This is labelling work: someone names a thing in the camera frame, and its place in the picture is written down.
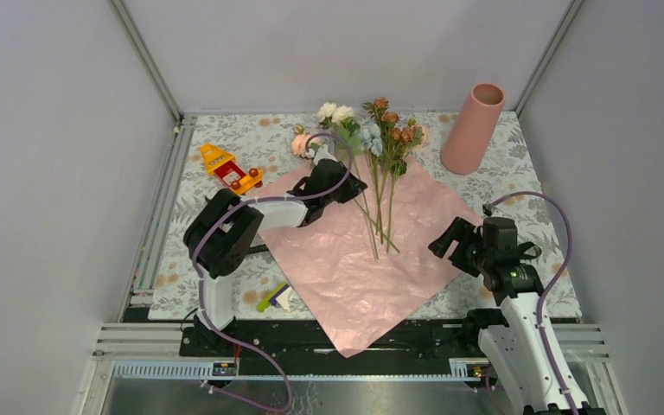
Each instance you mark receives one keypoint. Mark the orange rose flower stem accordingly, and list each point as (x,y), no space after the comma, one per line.
(400,137)

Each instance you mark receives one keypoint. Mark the blue hydrangea flower stem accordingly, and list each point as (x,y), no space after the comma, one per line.
(371,142)

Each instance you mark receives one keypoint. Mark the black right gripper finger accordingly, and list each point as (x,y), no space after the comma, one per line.
(457,231)
(464,255)

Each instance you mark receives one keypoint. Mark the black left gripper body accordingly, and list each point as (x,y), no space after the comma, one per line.
(346,192)

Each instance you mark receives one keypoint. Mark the pink wrapping paper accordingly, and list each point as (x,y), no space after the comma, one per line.
(355,292)

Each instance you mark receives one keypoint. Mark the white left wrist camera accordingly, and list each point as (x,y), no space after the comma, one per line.
(320,152)

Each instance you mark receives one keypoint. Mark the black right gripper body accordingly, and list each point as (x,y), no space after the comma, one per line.
(481,255)

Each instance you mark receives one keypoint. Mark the green purple white toy block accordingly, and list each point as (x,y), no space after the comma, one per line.
(277,298)

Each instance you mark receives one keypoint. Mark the pink cylindrical vase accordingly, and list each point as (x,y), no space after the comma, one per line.
(466,145)

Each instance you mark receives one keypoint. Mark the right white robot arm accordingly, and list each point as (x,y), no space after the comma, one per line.
(516,336)

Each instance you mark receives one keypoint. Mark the black ribbon with gold letters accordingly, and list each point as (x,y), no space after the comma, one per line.
(258,249)

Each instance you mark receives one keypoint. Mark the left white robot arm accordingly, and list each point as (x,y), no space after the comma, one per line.
(221,236)

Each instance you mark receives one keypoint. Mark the pink flower stem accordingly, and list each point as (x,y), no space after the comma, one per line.
(303,144)

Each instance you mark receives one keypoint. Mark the floral patterned table mat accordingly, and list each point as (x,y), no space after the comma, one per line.
(506,175)

